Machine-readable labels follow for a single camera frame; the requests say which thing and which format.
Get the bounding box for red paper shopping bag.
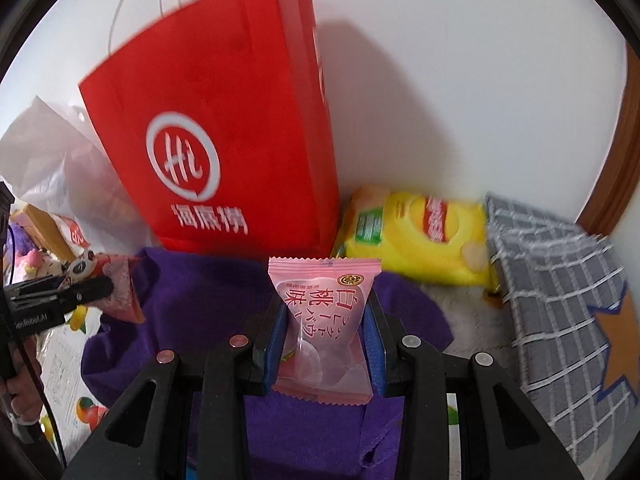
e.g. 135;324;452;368
79;0;340;260

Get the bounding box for yellow chips bag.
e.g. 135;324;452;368
334;186;496;290

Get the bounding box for person left hand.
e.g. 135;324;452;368
1;336;43;425

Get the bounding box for purple towel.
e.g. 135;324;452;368
81;249;454;479

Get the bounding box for pink peach candy packet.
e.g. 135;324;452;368
268;257;382;405

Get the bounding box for white Miniso plastic bag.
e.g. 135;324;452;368
1;96;158;256

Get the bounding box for wooden furniture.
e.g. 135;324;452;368
11;204;75;263

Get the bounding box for grey plaid star pouch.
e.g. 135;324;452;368
485;194;639;479

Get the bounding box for panda print snack packet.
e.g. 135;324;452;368
62;249;144;324

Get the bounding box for brown door frame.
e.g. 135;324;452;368
577;44;640;235

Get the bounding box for plush toys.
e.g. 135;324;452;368
2;222;63;285

